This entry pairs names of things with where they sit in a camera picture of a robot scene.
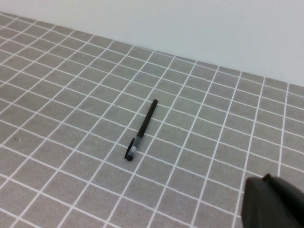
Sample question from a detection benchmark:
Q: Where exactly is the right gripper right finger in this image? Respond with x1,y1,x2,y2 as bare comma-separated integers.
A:
262,173,304,228

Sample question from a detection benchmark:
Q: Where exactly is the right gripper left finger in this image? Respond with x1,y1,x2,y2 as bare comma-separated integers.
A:
240,176,299,228

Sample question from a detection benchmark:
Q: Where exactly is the black pen with silver tip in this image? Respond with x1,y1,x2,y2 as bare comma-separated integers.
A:
136,99,159,141

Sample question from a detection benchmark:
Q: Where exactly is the gray white-grid table cloth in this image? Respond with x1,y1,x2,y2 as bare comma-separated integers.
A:
0,11,304,228

